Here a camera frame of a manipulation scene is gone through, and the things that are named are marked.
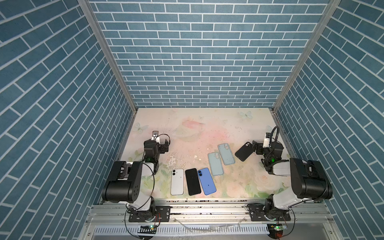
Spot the blue phone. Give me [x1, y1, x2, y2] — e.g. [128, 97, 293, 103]
[198, 168, 217, 196]

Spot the white phone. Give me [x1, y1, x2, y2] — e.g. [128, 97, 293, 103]
[171, 169, 184, 196]

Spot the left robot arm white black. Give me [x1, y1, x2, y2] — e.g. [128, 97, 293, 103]
[102, 137, 171, 216]

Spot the aluminium front rail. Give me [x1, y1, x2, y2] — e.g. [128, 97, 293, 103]
[85, 199, 334, 226]

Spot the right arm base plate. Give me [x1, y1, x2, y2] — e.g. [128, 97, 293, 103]
[246, 204, 291, 222]

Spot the black phone screen up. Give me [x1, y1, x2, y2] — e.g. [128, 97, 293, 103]
[185, 168, 201, 196]

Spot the black phone case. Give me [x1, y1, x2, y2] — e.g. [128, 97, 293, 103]
[235, 142, 254, 162]

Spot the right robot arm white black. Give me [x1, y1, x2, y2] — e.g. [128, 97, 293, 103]
[247, 141, 333, 222]

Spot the white slotted cable duct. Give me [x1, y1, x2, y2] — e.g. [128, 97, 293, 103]
[94, 224, 270, 237]

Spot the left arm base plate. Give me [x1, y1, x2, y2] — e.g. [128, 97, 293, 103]
[128, 205, 171, 223]

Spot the light teal case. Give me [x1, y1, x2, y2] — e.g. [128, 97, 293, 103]
[218, 143, 235, 166]
[208, 152, 224, 176]

